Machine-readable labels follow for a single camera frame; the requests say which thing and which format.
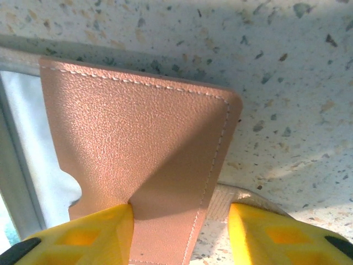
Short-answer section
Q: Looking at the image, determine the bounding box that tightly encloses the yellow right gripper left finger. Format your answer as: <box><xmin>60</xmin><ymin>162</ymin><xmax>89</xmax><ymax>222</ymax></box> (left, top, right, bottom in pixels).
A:
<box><xmin>5</xmin><ymin>203</ymin><xmax>136</xmax><ymax>265</ymax></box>

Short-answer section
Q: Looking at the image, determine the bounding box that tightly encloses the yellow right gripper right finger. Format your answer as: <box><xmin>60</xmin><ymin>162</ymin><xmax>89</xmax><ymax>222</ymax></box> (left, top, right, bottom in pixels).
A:
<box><xmin>228</xmin><ymin>203</ymin><xmax>353</xmax><ymax>265</ymax></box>

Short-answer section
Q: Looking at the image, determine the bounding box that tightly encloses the tan leather card holder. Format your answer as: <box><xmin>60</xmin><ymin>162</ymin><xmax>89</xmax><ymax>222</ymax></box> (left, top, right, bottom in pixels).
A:
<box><xmin>0</xmin><ymin>46</ymin><xmax>243</xmax><ymax>265</ymax></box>

